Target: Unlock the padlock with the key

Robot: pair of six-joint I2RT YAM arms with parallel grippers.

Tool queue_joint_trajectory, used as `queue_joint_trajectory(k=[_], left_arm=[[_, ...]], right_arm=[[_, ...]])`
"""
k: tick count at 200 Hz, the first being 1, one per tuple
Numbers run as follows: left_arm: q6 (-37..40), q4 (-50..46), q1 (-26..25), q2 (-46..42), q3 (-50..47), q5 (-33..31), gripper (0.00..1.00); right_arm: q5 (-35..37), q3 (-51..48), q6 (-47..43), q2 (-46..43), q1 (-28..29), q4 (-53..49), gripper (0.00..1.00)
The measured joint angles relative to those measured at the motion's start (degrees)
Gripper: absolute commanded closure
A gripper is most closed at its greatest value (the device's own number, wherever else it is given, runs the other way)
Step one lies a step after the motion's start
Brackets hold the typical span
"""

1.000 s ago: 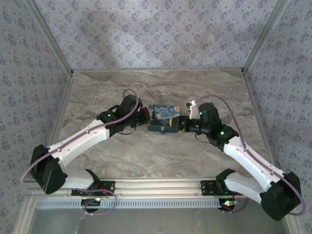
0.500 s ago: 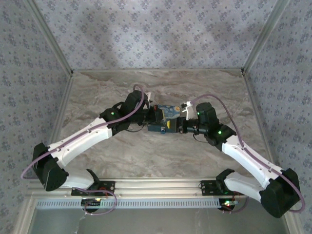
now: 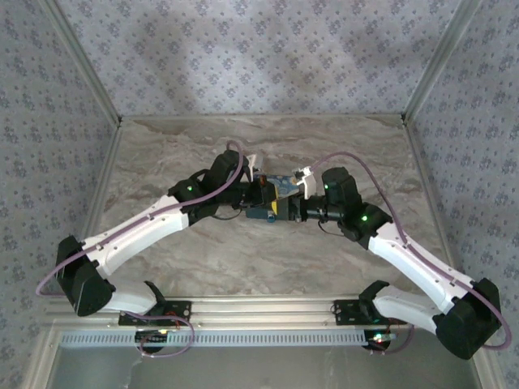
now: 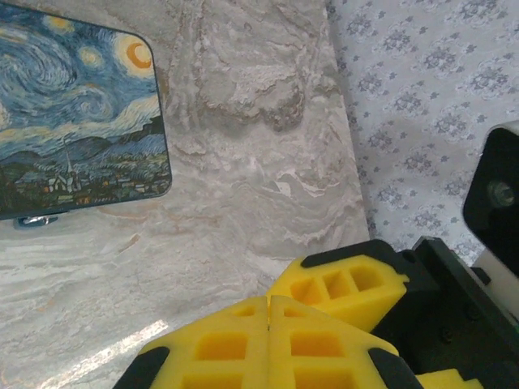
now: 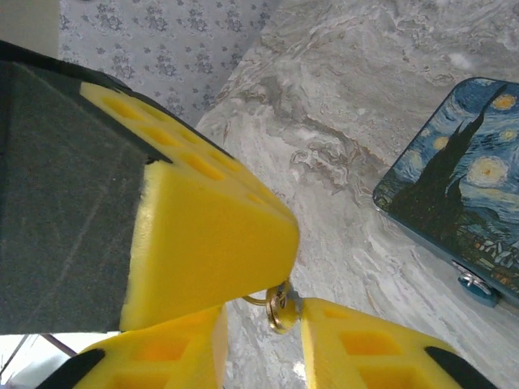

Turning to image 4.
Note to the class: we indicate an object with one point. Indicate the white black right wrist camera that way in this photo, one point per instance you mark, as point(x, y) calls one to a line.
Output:
point(498, 190)

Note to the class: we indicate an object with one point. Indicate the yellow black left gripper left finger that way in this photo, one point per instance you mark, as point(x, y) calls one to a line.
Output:
point(227, 352)

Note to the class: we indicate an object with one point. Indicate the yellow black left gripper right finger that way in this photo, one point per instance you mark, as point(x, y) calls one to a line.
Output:
point(324, 356)

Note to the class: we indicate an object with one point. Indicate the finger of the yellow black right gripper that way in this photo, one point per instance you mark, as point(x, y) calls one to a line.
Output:
point(450, 381)
point(365, 308)

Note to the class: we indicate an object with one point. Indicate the starry night print box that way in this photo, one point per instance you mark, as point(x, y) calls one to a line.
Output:
point(73, 121)

